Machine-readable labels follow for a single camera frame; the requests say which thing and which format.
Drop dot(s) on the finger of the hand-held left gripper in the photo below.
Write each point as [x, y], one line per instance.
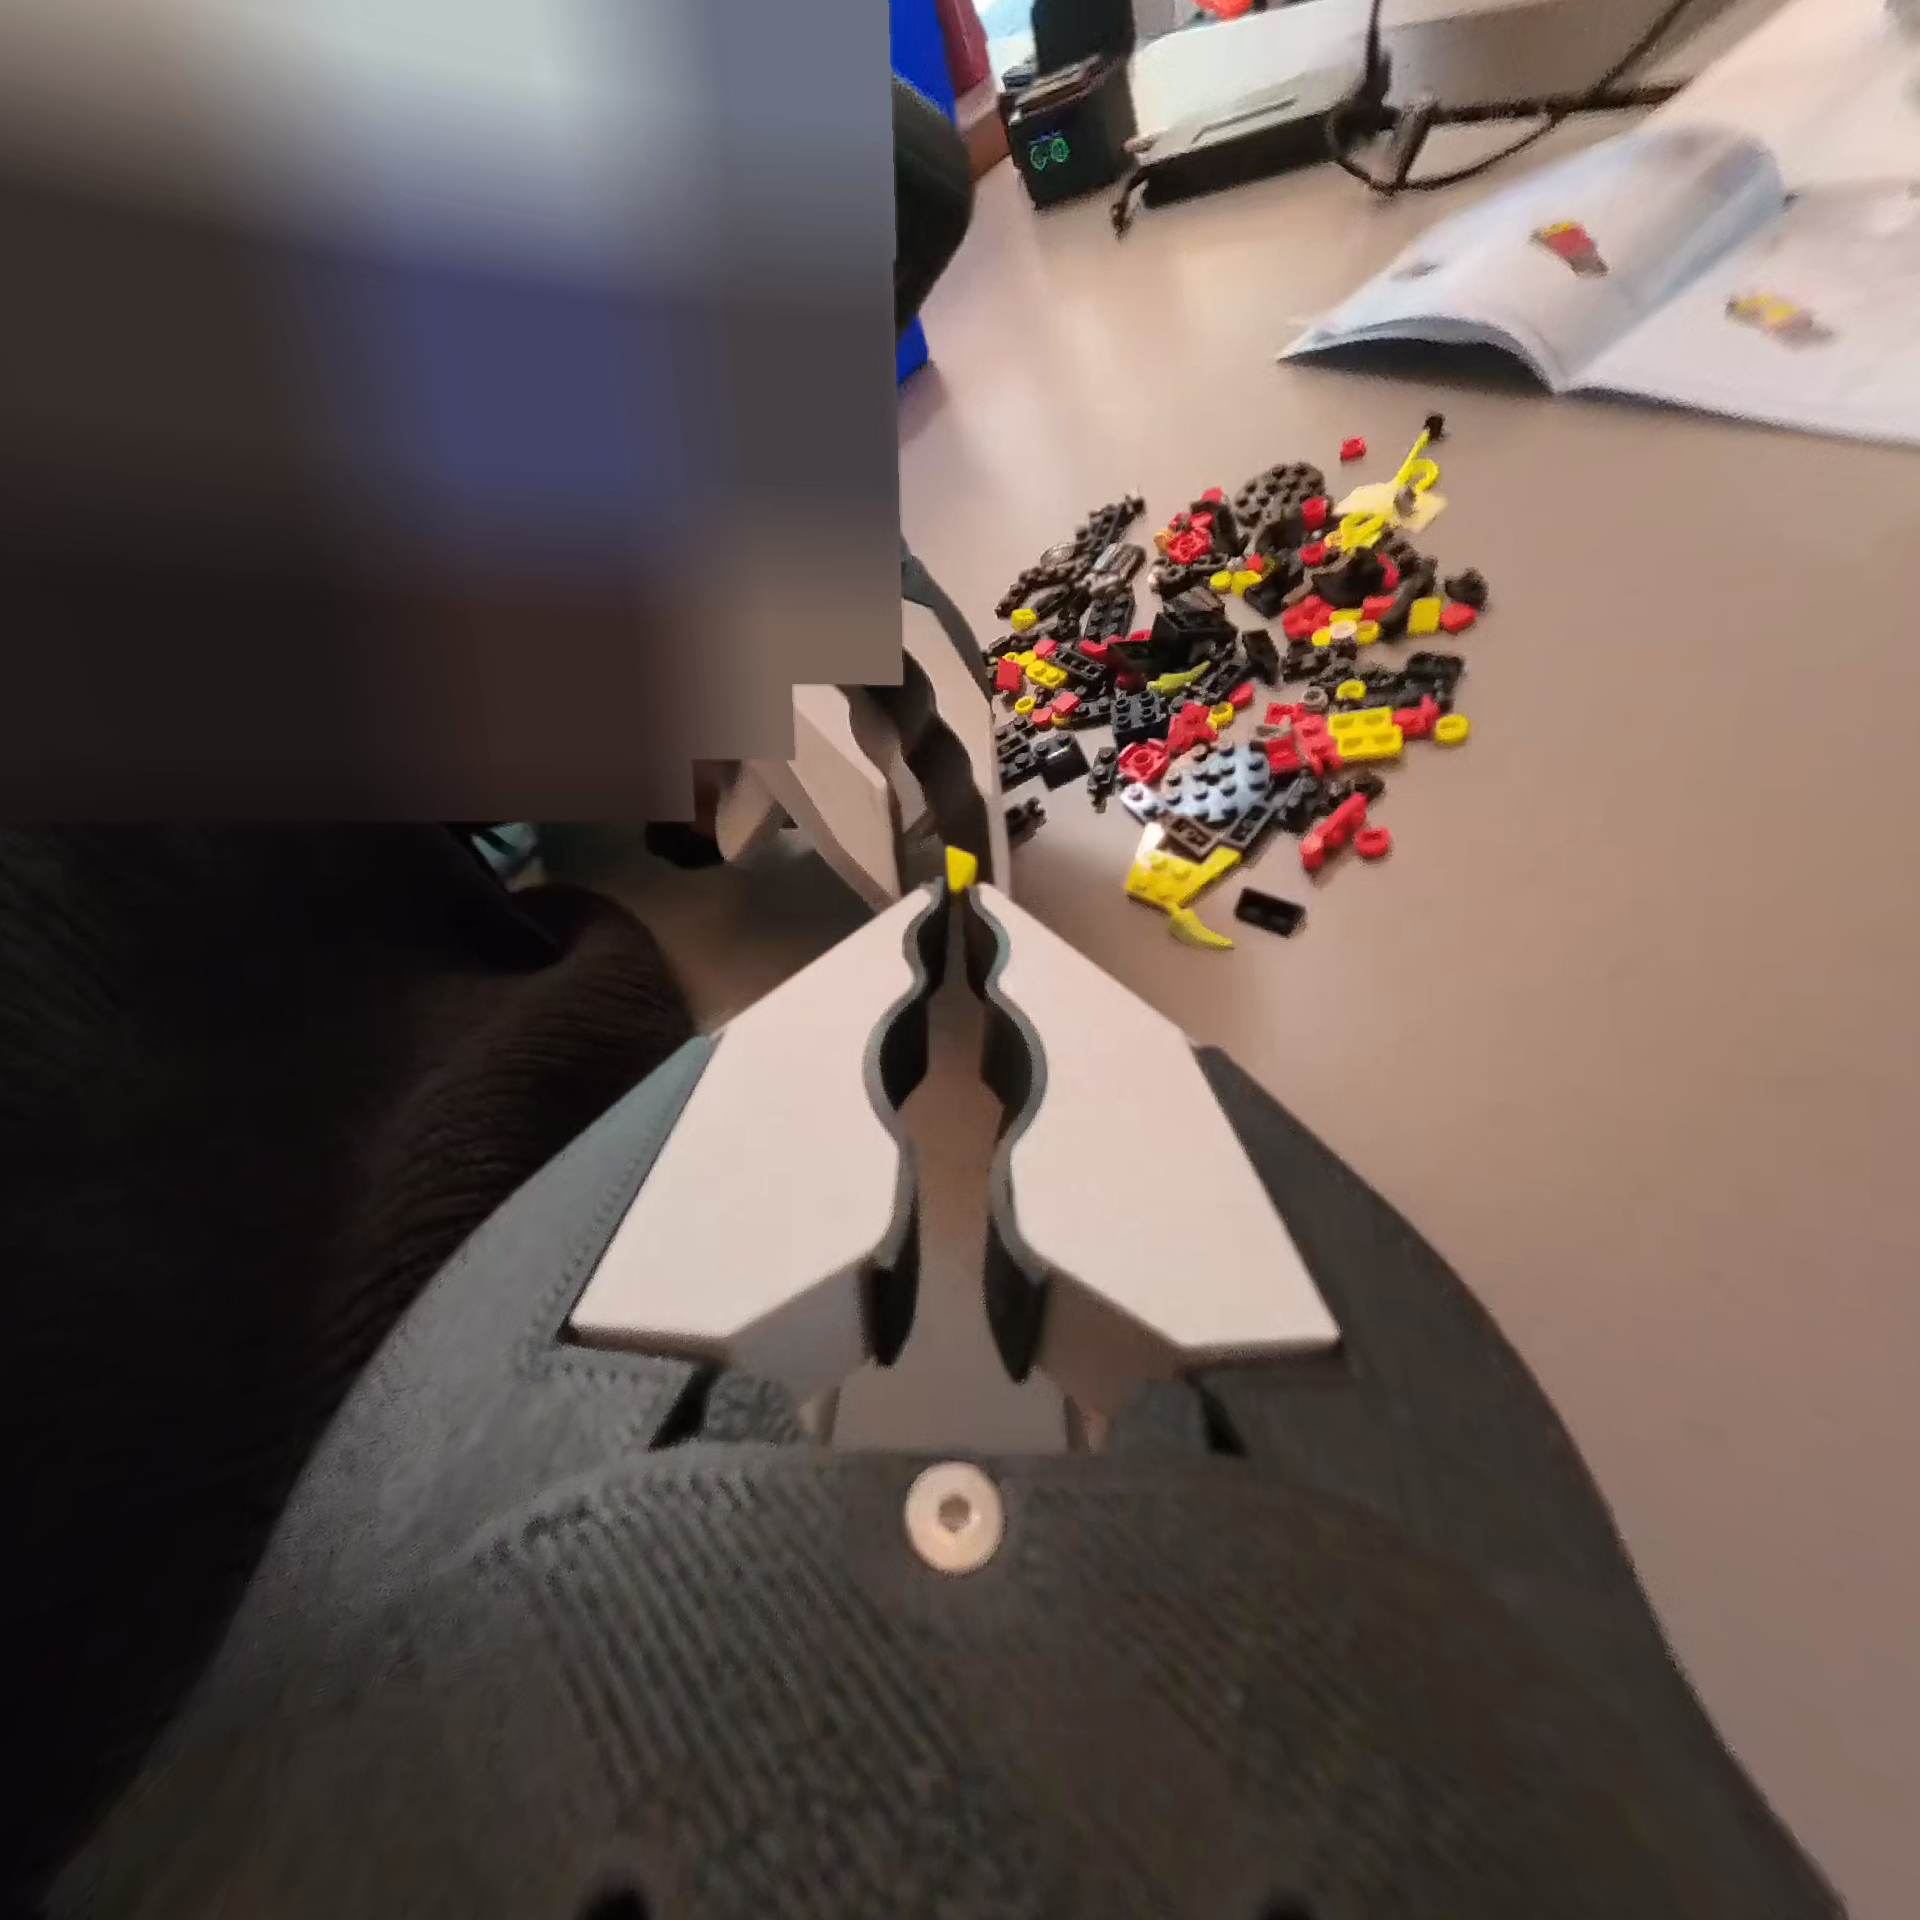
[849, 780]
[973, 736]

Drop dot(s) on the small yellow lego slope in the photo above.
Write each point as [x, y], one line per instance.
[961, 871]

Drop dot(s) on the black rounded object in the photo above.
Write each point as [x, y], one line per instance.
[934, 196]

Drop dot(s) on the pile of lego pieces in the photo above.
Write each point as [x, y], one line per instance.
[1199, 630]

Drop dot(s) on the white flat device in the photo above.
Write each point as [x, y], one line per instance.
[1245, 83]

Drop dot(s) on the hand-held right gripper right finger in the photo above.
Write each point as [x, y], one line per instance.
[1157, 1200]

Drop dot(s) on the black box with green display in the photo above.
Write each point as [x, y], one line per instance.
[1073, 126]

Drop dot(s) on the open instruction booklet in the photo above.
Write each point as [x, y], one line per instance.
[1650, 271]

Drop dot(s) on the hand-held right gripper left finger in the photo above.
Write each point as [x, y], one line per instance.
[736, 1200]

